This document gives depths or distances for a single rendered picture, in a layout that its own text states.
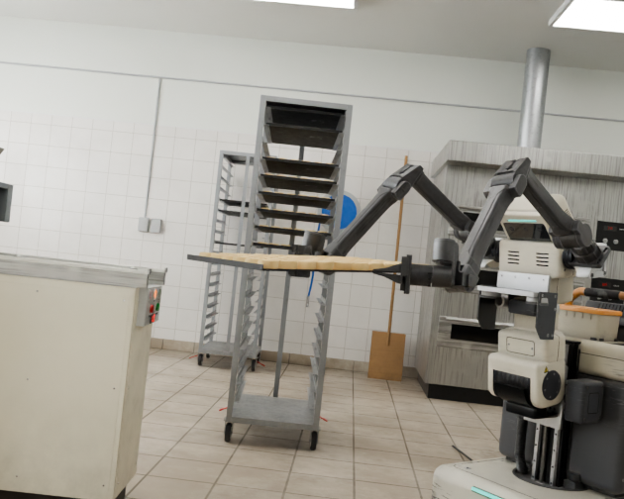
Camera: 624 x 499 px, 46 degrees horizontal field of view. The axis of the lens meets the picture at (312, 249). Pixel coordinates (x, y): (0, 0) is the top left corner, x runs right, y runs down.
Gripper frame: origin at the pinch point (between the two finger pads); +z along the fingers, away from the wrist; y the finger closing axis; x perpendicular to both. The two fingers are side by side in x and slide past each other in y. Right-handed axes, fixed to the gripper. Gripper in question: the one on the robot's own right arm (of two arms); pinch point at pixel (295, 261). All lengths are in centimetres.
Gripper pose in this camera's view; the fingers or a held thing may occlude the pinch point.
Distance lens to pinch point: 224.9
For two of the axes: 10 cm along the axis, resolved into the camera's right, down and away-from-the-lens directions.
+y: 0.8, -10.0, -0.2
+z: -1.7, 0.0, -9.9
